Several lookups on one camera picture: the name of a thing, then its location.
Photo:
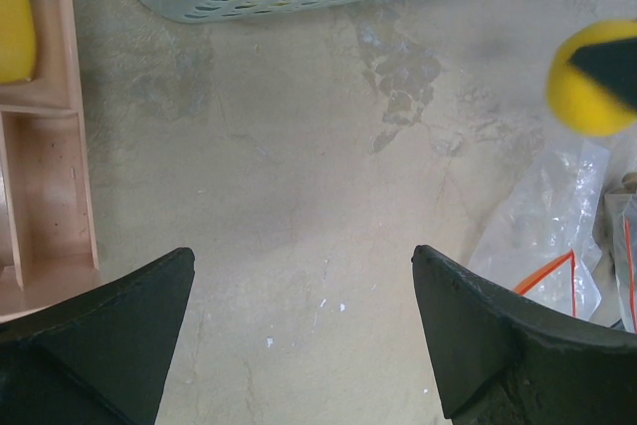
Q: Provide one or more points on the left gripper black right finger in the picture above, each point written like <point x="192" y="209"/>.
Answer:
<point x="499" y="358"/>

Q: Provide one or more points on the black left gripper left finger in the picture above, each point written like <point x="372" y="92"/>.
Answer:
<point x="101" y="357"/>

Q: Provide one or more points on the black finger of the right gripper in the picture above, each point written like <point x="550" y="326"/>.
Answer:
<point x="612" y="66"/>

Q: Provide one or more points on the orange mesh file organizer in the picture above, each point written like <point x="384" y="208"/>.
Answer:
<point x="48" y="240"/>

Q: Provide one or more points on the small yellow item in organizer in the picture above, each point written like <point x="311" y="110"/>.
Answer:
<point x="18" y="41"/>

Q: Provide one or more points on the clear zip bag red seal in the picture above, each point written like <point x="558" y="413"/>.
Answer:
<point x="539" y="243"/>

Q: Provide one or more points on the yellow fake pear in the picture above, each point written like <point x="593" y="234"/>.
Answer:
<point x="576" y="100"/>

